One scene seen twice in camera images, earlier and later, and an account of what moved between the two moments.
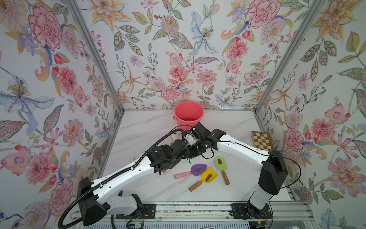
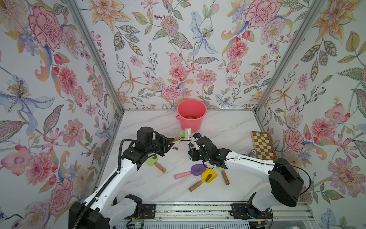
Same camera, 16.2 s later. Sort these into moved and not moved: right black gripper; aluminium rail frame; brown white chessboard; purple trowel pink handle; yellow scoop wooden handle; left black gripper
Moved: right black gripper; left black gripper
Not moved: purple trowel pink handle; brown white chessboard; yellow scoop wooden handle; aluminium rail frame
